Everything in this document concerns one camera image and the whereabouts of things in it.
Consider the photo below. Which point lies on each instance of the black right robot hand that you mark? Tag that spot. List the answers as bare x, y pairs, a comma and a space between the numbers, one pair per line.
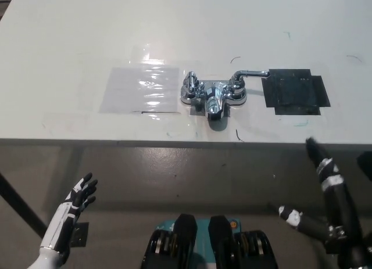
340, 211

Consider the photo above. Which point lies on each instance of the black and teal robot body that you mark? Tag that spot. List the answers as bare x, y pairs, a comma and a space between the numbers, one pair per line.
186, 240

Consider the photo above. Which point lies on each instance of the chrome faucet body with spout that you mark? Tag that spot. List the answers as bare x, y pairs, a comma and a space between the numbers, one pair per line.
214, 102

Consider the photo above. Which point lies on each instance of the grey glossy tape sheet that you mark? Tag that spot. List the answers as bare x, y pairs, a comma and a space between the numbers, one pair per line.
139, 90

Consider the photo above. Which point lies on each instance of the black floor tape patch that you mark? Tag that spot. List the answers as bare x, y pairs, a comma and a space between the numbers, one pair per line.
81, 235

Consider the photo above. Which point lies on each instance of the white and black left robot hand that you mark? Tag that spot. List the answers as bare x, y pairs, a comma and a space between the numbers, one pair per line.
65, 219

